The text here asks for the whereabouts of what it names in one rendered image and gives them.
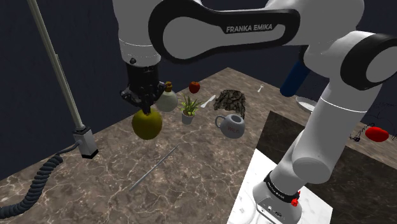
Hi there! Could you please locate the white table knife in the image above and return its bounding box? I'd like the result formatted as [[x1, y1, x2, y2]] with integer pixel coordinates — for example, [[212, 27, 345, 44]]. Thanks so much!
[[200, 94, 216, 109]]

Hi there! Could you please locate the white vase with yellow stopper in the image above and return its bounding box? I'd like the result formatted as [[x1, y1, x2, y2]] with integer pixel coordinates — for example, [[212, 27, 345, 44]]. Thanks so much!
[[155, 81, 179, 113]]

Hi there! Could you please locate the beige pole with grey box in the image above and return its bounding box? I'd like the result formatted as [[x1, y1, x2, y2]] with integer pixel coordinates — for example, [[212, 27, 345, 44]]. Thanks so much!
[[27, 0, 100, 160]]

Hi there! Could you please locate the long thin grey rod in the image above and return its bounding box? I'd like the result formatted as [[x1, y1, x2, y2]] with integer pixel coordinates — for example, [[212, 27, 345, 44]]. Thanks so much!
[[129, 143, 181, 192]]

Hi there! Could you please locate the green potted plant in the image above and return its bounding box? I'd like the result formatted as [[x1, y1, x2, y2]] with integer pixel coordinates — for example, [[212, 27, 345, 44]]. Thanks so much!
[[178, 94, 203, 126]]

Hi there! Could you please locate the white plate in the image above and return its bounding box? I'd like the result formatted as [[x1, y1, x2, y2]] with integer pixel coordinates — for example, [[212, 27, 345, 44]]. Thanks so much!
[[295, 95, 318, 114]]

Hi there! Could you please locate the white marble robot stand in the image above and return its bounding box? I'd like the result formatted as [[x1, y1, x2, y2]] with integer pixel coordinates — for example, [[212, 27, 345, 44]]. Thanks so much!
[[227, 148, 334, 224]]

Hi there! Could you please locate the blue cylinder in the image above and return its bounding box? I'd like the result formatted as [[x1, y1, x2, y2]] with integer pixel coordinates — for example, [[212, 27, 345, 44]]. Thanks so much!
[[279, 59, 311, 98]]

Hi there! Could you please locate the black wire object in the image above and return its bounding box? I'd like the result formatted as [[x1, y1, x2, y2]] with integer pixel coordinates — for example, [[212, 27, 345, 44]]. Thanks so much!
[[349, 123, 376, 143]]

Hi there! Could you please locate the yellow-green round fruit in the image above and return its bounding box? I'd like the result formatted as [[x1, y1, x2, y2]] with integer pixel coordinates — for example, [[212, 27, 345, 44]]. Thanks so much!
[[131, 106, 164, 141]]

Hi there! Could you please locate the red rounded object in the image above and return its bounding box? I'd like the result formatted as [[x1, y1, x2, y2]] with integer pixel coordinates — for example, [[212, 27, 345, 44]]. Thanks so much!
[[365, 126, 390, 143]]

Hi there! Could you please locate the dark coiled cable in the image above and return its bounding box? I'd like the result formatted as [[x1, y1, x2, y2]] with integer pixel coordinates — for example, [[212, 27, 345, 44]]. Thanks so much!
[[0, 140, 82, 220]]

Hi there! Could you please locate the dark rocky lump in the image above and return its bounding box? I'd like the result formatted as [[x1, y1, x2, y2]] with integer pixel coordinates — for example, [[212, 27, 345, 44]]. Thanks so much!
[[212, 89, 247, 120]]

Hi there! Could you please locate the grey mug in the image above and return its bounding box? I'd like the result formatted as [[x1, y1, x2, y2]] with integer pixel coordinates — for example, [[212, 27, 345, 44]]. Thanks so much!
[[214, 113, 246, 139]]

